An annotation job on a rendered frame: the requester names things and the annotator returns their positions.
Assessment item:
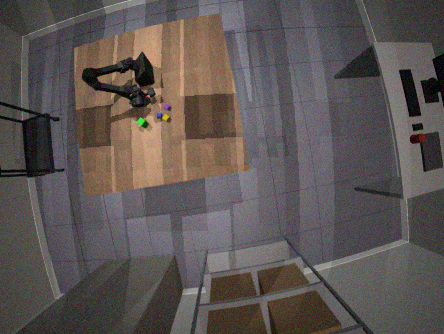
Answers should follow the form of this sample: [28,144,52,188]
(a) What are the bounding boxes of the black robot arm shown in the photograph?
[82,57,150,107]

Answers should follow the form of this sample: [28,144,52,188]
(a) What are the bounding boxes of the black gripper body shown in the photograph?
[130,87,156,107]

